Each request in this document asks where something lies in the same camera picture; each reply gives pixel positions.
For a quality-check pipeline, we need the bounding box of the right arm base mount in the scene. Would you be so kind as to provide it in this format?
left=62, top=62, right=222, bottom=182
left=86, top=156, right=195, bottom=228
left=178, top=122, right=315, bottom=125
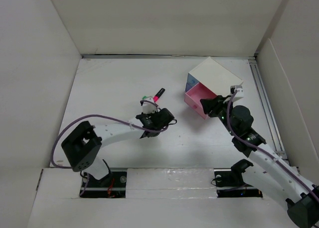
left=211, top=159, right=263, bottom=198

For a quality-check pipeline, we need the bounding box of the white drawer cabinet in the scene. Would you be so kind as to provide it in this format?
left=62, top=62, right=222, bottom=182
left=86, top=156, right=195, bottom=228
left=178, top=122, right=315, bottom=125
left=189, top=57, right=244, bottom=97

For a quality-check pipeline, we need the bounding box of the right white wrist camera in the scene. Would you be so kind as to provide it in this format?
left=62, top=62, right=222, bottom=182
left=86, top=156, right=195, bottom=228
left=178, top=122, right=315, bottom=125
left=230, top=85, right=244, bottom=100

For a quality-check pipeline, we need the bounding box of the dark blue drawer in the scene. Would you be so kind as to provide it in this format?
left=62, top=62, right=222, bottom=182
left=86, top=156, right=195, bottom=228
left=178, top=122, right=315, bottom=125
left=185, top=83, right=194, bottom=92

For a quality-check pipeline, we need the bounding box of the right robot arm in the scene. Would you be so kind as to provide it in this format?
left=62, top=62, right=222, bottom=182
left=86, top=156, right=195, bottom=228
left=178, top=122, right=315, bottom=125
left=200, top=96, right=319, bottom=228

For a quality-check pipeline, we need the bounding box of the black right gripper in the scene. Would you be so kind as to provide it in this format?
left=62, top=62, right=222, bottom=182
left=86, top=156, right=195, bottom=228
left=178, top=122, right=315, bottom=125
left=199, top=95, right=237, bottom=136

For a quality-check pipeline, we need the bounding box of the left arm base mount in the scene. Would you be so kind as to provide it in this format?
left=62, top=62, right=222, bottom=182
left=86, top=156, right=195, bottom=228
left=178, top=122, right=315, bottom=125
left=79, top=168, right=127, bottom=199

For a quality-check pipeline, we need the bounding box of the pink drawer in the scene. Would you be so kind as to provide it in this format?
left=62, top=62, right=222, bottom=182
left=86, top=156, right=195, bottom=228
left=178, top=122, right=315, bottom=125
left=184, top=83, right=217, bottom=119

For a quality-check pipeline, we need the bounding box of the light blue drawer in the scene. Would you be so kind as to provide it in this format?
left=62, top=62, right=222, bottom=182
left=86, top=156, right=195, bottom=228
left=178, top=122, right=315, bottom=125
left=187, top=73, right=199, bottom=87

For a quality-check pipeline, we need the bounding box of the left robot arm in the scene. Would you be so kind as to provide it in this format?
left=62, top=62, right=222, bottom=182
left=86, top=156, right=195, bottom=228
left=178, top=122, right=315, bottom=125
left=61, top=108, right=177, bottom=187

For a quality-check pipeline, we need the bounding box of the black pink highlighter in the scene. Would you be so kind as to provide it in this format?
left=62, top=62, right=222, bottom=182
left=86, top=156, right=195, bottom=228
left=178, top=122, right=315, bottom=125
left=153, top=88, right=165, bottom=102

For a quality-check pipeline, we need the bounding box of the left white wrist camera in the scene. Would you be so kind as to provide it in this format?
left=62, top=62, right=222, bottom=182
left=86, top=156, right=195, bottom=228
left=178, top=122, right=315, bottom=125
left=141, top=96, right=158, bottom=114

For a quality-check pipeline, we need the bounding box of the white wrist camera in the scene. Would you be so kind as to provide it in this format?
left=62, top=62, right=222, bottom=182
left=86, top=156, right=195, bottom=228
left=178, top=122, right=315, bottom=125
left=230, top=85, right=244, bottom=100
left=141, top=96, right=158, bottom=114

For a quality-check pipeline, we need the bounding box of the aluminium rail right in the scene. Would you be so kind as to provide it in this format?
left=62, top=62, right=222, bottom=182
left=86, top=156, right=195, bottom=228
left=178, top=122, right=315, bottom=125
left=248, top=59, right=286, bottom=154

